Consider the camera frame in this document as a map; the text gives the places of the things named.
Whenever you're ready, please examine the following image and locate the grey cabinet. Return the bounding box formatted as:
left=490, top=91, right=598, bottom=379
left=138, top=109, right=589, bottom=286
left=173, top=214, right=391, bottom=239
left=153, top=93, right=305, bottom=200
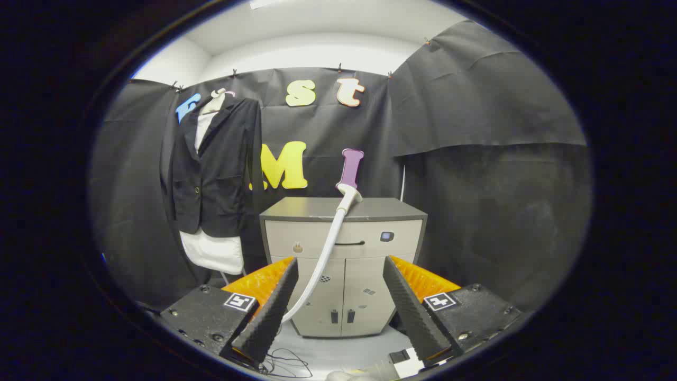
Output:
left=259, top=197, right=428, bottom=338

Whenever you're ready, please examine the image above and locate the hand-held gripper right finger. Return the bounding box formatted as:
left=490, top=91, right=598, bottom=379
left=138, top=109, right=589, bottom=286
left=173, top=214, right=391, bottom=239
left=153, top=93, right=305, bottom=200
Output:
left=382, top=255, right=523, bottom=366

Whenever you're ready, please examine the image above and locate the black suit jacket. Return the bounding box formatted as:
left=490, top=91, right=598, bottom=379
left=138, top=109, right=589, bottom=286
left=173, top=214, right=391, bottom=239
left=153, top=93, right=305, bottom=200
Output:
left=160, top=97, right=263, bottom=239

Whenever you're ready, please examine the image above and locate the black backdrop cloth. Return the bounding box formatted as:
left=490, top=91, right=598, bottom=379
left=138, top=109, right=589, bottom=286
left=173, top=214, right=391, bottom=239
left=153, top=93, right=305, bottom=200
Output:
left=89, top=20, right=593, bottom=313

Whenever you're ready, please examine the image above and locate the row of small black clips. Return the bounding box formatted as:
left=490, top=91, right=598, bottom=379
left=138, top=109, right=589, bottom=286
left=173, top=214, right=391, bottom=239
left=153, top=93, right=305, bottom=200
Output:
left=170, top=37, right=432, bottom=92

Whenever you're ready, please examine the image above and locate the thin black cable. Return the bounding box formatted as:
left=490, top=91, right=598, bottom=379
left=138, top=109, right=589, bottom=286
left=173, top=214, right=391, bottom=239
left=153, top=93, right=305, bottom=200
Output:
left=261, top=347, right=314, bottom=379

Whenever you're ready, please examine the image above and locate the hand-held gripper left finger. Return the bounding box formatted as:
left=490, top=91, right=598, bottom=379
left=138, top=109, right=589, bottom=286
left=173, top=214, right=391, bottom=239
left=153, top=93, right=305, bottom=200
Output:
left=159, top=257, right=300, bottom=371

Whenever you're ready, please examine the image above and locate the white shirt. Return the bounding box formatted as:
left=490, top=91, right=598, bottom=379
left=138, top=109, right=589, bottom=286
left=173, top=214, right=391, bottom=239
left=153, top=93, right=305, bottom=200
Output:
left=180, top=108, right=245, bottom=276

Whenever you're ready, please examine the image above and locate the white clothes hanger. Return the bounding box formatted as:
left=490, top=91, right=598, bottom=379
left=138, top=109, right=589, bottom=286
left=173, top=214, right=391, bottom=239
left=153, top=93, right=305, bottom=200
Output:
left=201, top=88, right=236, bottom=115

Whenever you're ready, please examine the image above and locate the white garment steamer wand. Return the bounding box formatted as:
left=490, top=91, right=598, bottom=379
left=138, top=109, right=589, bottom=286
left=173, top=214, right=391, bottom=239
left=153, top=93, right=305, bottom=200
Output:
left=280, top=183, right=364, bottom=324

